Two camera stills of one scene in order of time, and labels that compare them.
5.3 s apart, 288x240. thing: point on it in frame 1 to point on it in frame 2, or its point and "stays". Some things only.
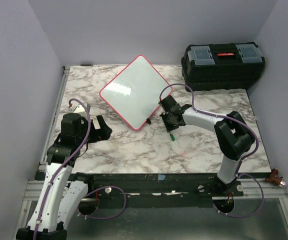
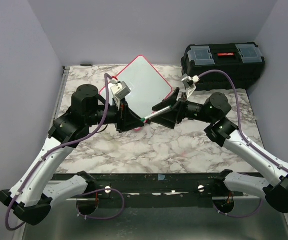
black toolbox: (229, 66) stays
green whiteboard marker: (172, 137) to (158, 112)
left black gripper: (102, 134) to (127, 120)
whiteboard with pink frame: (134, 92) stays
